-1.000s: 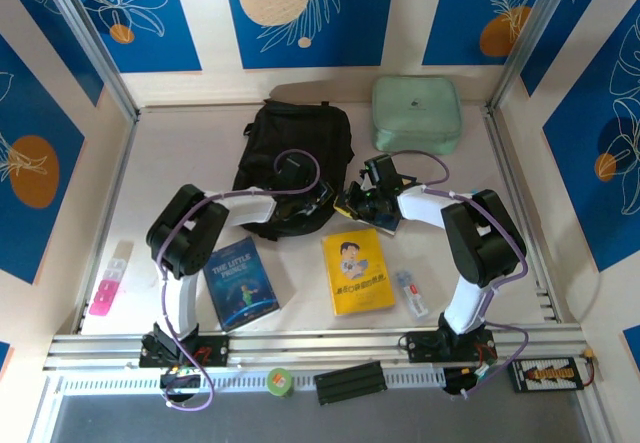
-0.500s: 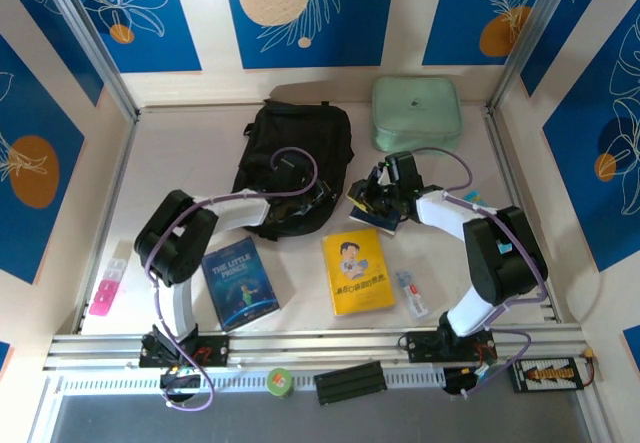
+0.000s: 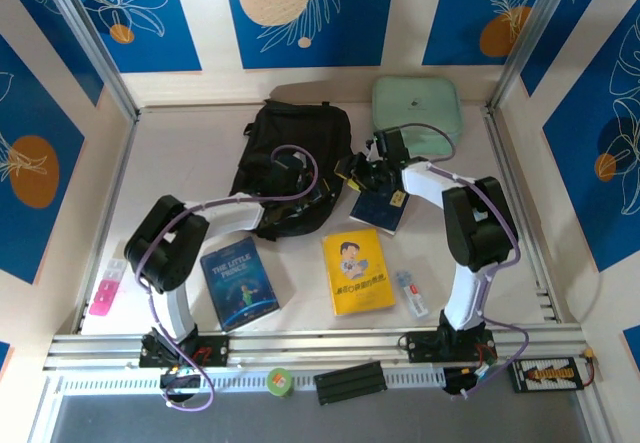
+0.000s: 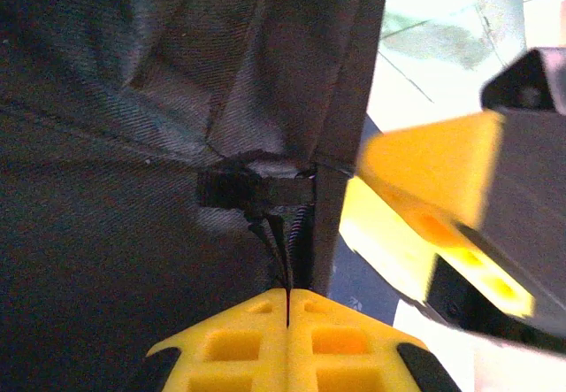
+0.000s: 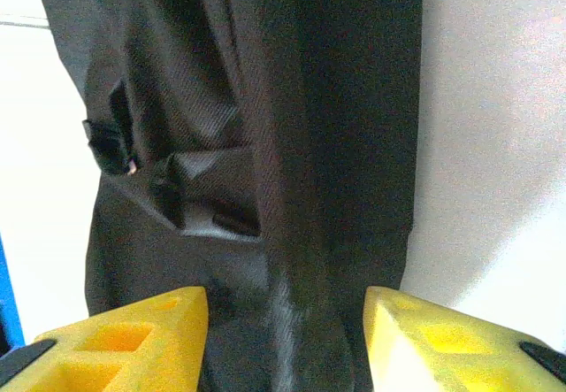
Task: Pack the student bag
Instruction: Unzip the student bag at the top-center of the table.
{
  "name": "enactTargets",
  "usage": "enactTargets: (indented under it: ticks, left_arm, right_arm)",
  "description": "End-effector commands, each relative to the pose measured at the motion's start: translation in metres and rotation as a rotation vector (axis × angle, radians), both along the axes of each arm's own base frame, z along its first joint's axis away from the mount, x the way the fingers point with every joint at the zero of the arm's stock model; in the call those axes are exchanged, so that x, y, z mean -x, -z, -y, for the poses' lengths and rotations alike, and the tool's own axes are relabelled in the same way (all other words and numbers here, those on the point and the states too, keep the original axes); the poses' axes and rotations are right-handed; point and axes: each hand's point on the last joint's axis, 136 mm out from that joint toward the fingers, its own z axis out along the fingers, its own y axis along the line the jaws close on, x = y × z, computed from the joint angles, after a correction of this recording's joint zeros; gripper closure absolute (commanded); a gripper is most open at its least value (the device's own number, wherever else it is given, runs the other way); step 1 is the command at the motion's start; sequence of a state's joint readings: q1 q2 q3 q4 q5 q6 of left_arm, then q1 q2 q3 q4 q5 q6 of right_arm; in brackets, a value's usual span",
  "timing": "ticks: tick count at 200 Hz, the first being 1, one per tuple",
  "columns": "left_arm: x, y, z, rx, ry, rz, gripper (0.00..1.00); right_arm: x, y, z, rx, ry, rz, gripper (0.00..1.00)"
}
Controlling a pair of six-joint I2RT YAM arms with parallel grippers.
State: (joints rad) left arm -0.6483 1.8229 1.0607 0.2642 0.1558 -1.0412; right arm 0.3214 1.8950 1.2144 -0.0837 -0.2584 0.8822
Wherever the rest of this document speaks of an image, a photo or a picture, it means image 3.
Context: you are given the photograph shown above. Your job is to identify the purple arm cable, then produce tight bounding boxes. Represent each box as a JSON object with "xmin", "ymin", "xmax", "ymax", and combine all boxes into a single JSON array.
[
  {"xmin": 133, "ymin": 145, "xmax": 321, "ymax": 412},
  {"xmin": 394, "ymin": 121, "xmax": 531, "ymax": 400}
]

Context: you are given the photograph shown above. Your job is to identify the aluminium frame post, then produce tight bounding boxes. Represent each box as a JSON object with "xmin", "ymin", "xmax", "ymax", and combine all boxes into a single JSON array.
[
  {"xmin": 487, "ymin": 0, "xmax": 584, "ymax": 115},
  {"xmin": 37, "ymin": 0, "xmax": 140, "ymax": 123}
]

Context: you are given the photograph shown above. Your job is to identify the white slotted cable duct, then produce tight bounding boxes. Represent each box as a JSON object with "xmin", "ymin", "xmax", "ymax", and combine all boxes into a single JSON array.
[{"xmin": 59, "ymin": 367, "xmax": 446, "ymax": 395}]

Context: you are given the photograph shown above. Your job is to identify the dark blue notebook yellow label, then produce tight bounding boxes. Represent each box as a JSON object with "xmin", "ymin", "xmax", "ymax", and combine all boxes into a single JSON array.
[{"xmin": 348, "ymin": 185, "xmax": 410, "ymax": 237}]

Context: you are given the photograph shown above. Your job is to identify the black student backpack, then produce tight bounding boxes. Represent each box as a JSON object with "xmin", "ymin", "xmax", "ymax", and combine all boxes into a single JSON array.
[{"xmin": 230, "ymin": 98, "xmax": 354, "ymax": 242}]

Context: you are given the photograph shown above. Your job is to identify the green tape roll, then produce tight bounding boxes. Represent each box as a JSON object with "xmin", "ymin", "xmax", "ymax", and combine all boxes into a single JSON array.
[{"xmin": 266, "ymin": 366, "xmax": 294, "ymax": 400}]

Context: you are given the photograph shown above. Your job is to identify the aluminium mounting rail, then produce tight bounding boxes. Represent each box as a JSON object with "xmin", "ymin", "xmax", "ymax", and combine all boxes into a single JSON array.
[{"xmin": 43, "ymin": 326, "xmax": 586, "ymax": 372}]

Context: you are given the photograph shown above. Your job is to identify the yellow cartoon cover book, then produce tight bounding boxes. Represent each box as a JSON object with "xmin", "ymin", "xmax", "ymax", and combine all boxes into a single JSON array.
[{"xmin": 322, "ymin": 227, "xmax": 397, "ymax": 318}]

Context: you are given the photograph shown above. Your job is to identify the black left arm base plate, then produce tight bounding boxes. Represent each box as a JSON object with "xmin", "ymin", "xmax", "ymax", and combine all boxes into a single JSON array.
[{"xmin": 138, "ymin": 333, "xmax": 230, "ymax": 368}]

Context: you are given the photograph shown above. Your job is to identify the pink and white plastic case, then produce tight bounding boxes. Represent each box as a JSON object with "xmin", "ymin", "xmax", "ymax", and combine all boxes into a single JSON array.
[{"xmin": 88, "ymin": 258, "xmax": 126, "ymax": 317}]

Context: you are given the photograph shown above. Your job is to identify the black ridged block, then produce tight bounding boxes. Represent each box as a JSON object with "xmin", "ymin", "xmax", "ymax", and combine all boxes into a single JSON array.
[{"xmin": 313, "ymin": 361, "xmax": 389, "ymax": 407}]

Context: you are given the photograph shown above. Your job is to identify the black power board yellow connectors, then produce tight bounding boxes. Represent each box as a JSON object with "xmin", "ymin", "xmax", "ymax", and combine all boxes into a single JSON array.
[{"xmin": 507, "ymin": 356, "xmax": 581, "ymax": 394}]

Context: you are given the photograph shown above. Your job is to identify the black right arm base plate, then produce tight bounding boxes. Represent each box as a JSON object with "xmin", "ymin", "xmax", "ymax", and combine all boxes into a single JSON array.
[{"xmin": 405, "ymin": 330, "xmax": 497, "ymax": 364}]

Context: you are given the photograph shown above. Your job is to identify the red and black power wire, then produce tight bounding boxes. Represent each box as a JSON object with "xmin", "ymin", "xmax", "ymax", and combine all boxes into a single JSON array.
[{"xmin": 581, "ymin": 346, "xmax": 599, "ymax": 385}]

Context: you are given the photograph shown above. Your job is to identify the blue Little Prince book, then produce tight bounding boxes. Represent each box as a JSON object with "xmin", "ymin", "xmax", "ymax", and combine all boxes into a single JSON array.
[{"xmin": 199, "ymin": 236, "xmax": 281, "ymax": 333}]

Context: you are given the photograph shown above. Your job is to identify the mint green zip pouch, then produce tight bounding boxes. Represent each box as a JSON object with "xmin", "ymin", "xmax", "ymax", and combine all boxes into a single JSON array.
[{"xmin": 371, "ymin": 75, "xmax": 464, "ymax": 160}]

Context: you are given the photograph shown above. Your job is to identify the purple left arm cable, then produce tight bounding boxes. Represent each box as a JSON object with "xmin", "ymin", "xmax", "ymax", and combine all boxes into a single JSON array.
[{"xmin": 133, "ymin": 145, "xmax": 321, "ymax": 412}]

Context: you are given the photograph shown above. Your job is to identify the clear plastic box red label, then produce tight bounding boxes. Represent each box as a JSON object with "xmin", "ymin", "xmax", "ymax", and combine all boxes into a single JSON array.
[{"xmin": 395, "ymin": 269, "xmax": 431, "ymax": 319}]

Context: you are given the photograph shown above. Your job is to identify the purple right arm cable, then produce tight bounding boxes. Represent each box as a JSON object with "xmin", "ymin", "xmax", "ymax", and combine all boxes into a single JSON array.
[{"xmin": 394, "ymin": 121, "xmax": 531, "ymax": 400}]

